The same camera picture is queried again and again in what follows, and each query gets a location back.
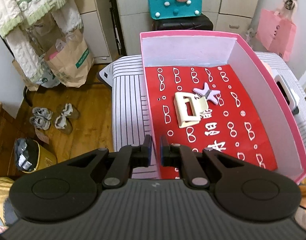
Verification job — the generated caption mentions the cream hair claw clip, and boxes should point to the cream hair claw clip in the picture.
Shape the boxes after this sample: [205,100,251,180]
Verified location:
[174,92,209,128]

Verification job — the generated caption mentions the pink star hair clip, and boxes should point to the pink star hair clip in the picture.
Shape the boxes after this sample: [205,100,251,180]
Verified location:
[193,82,221,105]

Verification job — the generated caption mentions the pink cardboard storage box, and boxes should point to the pink cardboard storage box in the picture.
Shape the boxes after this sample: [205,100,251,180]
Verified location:
[140,30,306,183]

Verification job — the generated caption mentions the white device with black screen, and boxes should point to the white device with black screen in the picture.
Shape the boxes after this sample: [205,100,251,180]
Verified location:
[274,74,299,115]

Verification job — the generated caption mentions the pink round compact case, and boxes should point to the pink round compact case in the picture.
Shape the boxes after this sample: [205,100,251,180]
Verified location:
[262,62,273,75]

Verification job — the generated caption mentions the red patterned bag in box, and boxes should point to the red patterned bag in box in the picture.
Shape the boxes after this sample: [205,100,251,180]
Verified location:
[145,64,277,171]

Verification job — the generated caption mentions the yellow waste bin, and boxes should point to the yellow waste bin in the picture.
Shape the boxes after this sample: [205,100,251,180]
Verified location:
[14,138,57,174]

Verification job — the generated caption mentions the brown paper bag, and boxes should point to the brown paper bag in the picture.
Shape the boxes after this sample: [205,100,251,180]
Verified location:
[44,30,94,88]

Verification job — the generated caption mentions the black suitcase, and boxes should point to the black suitcase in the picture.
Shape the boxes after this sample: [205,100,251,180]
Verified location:
[152,14,213,31]

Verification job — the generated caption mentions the black clothes rack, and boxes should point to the black clothes rack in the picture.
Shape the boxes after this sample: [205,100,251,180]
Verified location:
[109,0,127,56]

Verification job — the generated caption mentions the pink paper shopping bag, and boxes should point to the pink paper shopping bag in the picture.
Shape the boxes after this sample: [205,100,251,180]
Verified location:
[256,9,296,62]

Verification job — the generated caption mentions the beige wardrobe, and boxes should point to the beige wardrobe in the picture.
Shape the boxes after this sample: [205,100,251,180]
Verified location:
[75,0,258,63]

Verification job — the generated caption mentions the cream knitted panda cardigan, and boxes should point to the cream knitted panda cardigan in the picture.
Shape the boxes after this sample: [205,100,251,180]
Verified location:
[0,0,83,84]

